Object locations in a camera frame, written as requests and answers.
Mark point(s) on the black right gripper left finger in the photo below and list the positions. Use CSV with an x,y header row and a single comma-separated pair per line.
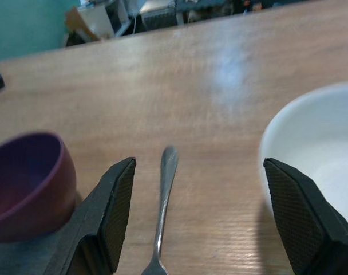
x,y
105,217

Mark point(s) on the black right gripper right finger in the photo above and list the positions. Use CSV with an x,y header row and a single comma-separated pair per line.
x,y
305,223

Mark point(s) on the silver metal fork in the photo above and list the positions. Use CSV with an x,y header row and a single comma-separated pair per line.
x,y
166,186

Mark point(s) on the white bowl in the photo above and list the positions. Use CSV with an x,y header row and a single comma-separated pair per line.
x,y
320,137

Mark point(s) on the light wooden table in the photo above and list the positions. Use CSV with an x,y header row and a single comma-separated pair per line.
x,y
191,100

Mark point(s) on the white cabinet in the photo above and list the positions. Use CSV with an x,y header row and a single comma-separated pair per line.
x,y
105,17

